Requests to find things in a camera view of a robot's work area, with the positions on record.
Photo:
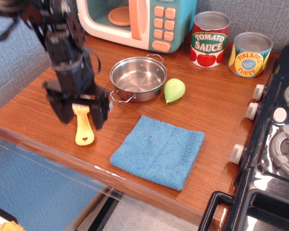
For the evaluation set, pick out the tomato sauce can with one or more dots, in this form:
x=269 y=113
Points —
x=209 y=37

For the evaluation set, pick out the black toy stove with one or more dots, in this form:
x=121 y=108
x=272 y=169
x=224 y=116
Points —
x=261 y=198

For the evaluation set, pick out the green toy pear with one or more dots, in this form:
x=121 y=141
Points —
x=174 y=89

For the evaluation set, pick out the small steel pot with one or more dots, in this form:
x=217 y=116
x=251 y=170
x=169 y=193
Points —
x=138 y=79

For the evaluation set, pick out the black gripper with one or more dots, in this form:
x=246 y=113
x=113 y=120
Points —
x=75 y=84

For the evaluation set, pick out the orange fuzzy object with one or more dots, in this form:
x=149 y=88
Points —
x=11 y=226

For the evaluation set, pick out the white stove knob lower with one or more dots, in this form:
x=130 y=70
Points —
x=237 y=153

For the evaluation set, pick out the blue folded cloth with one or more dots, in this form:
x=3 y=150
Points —
x=159 y=152

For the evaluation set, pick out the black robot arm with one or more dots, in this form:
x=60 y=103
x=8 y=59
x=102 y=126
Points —
x=63 y=37

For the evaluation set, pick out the pineapple slices can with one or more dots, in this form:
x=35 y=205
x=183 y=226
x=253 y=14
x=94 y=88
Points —
x=250 y=53

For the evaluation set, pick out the white stove knob middle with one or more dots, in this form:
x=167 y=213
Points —
x=251 y=111

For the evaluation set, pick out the yellow toy brush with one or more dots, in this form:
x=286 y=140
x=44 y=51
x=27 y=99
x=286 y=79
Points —
x=84 y=134

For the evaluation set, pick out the toy microwave teal and cream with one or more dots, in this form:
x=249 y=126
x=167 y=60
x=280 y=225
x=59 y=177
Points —
x=153 y=25

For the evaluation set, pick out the white stove knob upper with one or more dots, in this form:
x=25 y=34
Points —
x=258 y=92

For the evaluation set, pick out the white stove knob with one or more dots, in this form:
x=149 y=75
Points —
x=251 y=111
x=237 y=153
x=258 y=92

